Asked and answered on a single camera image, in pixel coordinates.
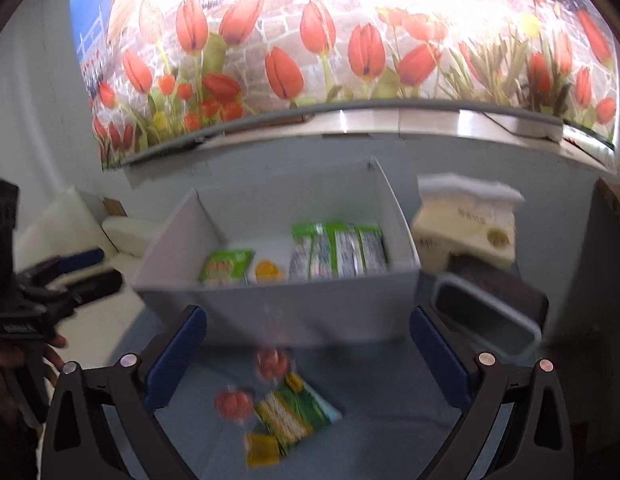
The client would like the person's left hand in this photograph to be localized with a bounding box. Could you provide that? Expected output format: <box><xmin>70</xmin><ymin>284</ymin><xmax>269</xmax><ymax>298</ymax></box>
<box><xmin>0</xmin><ymin>334</ymin><xmax>69</xmax><ymax>424</ymax></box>

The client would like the yellow jelly cup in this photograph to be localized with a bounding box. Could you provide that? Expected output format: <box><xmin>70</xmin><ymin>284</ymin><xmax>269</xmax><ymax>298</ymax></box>
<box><xmin>244</xmin><ymin>434</ymin><xmax>281</xmax><ymax>468</ymax></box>
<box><xmin>254</xmin><ymin>259</ymin><xmax>285</xmax><ymax>283</ymax></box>

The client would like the red jelly cup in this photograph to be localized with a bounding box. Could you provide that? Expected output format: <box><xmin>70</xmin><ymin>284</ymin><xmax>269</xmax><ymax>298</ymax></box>
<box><xmin>214</xmin><ymin>389</ymin><xmax>254</xmax><ymax>424</ymax></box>
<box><xmin>256</xmin><ymin>348</ymin><xmax>290</xmax><ymax>382</ymax></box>

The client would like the black digital clock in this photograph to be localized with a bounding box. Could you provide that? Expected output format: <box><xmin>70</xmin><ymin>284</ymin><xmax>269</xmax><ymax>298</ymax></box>
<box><xmin>432</xmin><ymin>255</ymin><xmax>549</xmax><ymax>363</ymax></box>

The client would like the long green snack pack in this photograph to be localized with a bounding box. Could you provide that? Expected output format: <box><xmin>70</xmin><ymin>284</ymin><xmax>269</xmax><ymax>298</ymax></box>
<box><xmin>288</xmin><ymin>223</ymin><xmax>322</xmax><ymax>281</ymax></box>
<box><xmin>318</xmin><ymin>222</ymin><xmax>365</xmax><ymax>278</ymax></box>
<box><xmin>357</xmin><ymin>226</ymin><xmax>388</xmax><ymax>273</ymax></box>

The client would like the tissue pack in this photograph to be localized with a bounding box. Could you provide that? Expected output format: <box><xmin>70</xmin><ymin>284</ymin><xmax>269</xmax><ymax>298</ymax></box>
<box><xmin>411</xmin><ymin>174</ymin><xmax>525</xmax><ymax>274</ymax></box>

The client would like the tulip mural screen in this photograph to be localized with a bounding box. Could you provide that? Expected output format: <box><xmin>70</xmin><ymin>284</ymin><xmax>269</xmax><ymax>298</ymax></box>
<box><xmin>69</xmin><ymin>0</ymin><xmax>619</xmax><ymax>169</ymax></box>

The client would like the wooden side shelf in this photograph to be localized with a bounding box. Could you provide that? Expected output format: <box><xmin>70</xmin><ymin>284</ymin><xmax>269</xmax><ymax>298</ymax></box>
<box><xmin>596</xmin><ymin>178</ymin><xmax>620</xmax><ymax>225</ymax></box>

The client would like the dark green snack bag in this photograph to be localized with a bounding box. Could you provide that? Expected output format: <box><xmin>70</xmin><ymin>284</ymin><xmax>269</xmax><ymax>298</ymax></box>
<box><xmin>254</xmin><ymin>372</ymin><xmax>342</xmax><ymax>454</ymax></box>

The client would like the white cardboard box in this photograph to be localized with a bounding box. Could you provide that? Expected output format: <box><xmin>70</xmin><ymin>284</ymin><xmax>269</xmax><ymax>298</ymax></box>
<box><xmin>132</xmin><ymin>159</ymin><xmax>420</xmax><ymax>347</ymax></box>

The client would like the green square snack bag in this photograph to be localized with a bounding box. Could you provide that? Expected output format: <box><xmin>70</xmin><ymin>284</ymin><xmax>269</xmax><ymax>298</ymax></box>
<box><xmin>199</xmin><ymin>249</ymin><xmax>254</xmax><ymax>286</ymax></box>

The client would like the cream leather sofa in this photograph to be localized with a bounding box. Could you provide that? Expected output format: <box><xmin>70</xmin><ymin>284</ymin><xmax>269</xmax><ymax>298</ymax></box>
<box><xmin>14</xmin><ymin>188</ymin><xmax>160</xmax><ymax>368</ymax></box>

